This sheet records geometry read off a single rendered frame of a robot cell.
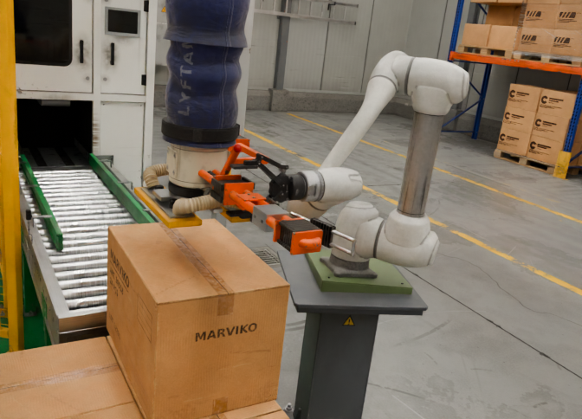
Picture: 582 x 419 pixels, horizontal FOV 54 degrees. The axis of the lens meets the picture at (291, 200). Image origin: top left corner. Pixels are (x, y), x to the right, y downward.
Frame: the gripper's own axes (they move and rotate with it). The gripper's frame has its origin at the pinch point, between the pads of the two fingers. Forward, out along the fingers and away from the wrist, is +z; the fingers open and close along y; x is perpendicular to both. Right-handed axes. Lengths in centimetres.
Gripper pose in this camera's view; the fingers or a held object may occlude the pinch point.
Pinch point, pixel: (234, 190)
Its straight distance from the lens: 152.2
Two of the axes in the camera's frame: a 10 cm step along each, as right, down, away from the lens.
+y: -1.1, 9.5, 2.9
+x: -5.1, -3.0, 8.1
